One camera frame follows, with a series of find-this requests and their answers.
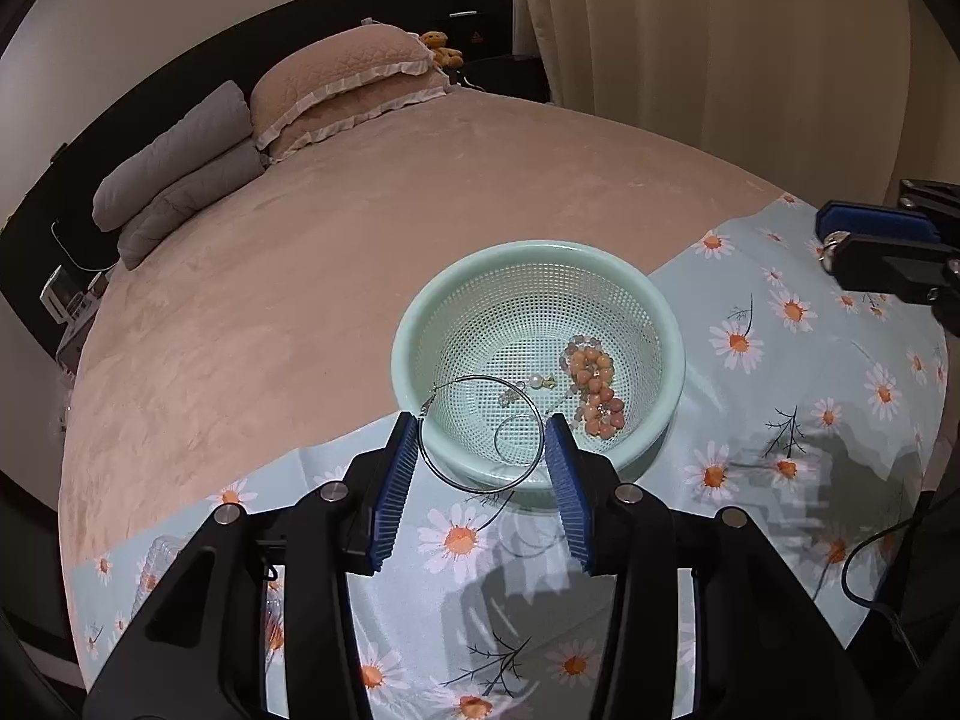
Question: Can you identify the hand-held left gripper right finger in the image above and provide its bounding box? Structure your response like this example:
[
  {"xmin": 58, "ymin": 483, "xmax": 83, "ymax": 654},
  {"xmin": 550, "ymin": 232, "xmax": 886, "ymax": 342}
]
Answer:
[{"xmin": 544, "ymin": 412, "xmax": 856, "ymax": 720}]

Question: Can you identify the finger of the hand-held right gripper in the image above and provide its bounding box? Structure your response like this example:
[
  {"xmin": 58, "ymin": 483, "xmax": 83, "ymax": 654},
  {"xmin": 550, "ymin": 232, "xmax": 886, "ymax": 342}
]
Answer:
[
  {"xmin": 815, "ymin": 178, "xmax": 960, "ymax": 242},
  {"xmin": 829, "ymin": 234, "xmax": 960, "ymax": 307}
]

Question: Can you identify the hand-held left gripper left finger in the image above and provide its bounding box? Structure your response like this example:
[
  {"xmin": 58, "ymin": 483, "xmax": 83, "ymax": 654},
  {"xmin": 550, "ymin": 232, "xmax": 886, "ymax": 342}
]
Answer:
[{"xmin": 82, "ymin": 411, "xmax": 421, "ymax": 720}]

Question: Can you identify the silver hoop earring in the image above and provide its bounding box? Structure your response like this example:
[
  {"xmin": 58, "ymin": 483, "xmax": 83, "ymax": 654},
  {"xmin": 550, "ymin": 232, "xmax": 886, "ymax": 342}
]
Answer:
[
  {"xmin": 417, "ymin": 376, "xmax": 547, "ymax": 498},
  {"xmin": 493, "ymin": 412, "xmax": 547, "ymax": 464}
]

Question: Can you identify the orange bead bracelet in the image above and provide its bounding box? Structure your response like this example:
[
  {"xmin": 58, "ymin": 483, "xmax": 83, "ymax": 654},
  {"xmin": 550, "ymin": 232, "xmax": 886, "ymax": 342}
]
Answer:
[{"xmin": 562, "ymin": 345, "xmax": 628, "ymax": 440}]

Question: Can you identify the pale bead bracelet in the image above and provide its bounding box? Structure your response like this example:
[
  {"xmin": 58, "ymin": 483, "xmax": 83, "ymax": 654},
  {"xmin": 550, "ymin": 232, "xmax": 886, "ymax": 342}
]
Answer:
[{"xmin": 558, "ymin": 334, "xmax": 628, "ymax": 428}]

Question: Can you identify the green plastic colander basket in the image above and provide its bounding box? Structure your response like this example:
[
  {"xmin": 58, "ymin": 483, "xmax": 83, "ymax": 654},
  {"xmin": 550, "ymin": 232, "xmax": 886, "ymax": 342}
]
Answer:
[{"xmin": 391, "ymin": 240, "xmax": 688, "ymax": 497}]

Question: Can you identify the daisy print blue tablecloth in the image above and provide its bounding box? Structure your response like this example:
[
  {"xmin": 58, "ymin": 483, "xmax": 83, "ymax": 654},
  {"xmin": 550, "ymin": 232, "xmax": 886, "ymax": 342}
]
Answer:
[{"xmin": 71, "ymin": 193, "xmax": 955, "ymax": 720}]

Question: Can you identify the cream curtain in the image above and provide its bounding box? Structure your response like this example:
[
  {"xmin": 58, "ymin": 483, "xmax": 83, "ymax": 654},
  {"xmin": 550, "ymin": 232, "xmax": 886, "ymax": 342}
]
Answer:
[{"xmin": 512, "ymin": 0, "xmax": 960, "ymax": 205}]

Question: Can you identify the beige bed blanket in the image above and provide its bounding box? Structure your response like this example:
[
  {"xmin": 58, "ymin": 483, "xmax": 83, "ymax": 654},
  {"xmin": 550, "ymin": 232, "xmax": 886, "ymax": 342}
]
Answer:
[{"xmin": 56, "ymin": 84, "xmax": 785, "ymax": 567}]

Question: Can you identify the clear box of cherry tomatoes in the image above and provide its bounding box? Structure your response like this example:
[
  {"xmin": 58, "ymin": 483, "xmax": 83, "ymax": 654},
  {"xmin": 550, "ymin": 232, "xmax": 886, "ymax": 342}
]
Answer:
[{"xmin": 135, "ymin": 536, "xmax": 290, "ymax": 691}]

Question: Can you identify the grey pillow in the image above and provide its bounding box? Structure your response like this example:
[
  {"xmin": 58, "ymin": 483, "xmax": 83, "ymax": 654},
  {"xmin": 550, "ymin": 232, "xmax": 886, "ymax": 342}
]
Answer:
[
  {"xmin": 116, "ymin": 139, "xmax": 265, "ymax": 272},
  {"xmin": 92, "ymin": 80, "xmax": 254, "ymax": 235}
]

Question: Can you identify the beige frilled pillow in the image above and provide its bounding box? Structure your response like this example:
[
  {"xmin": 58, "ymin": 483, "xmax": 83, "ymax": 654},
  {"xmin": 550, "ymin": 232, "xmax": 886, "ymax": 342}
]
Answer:
[
  {"xmin": 250, "ymin": 24, "xmax": 437, "ymax": 152},
  {"xmin": 262, "ymin": 64, "xmax": 451, "ymax": 164}
]

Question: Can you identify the white bedside appliance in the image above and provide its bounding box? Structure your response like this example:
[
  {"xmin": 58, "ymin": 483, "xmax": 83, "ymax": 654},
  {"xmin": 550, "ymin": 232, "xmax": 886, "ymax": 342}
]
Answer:
[{"xmin": 39, "ymin": 264, "xmax": 107, "ymax": 325}]

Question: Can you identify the dark nightstand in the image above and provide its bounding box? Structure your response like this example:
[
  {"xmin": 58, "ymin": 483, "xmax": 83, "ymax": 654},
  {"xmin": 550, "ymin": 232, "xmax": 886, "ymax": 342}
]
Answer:
[{"xmin": 448, "ymin": 7, "xmax": 554, "ymax": 104}]

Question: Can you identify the brown teddy bear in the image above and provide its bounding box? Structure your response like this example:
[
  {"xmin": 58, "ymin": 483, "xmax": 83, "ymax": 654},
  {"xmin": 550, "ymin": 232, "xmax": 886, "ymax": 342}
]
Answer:
[{"xmin": 418, "ymin": 29, "xmax": 465, "ymax": 69}]

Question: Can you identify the black headboard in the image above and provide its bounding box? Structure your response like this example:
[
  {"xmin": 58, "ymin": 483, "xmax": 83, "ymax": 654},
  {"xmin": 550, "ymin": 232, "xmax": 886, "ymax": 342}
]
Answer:
[{"xmin": 0, "ymin": 0, "xmax": 512, "ymax": 331}]

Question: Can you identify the black cable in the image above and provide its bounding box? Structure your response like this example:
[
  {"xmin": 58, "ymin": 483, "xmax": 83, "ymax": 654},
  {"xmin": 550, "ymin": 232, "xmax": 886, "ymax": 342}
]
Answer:
[{"xmin": 840, "ymin": 491, "xmax": 947, "ymax": 620}]

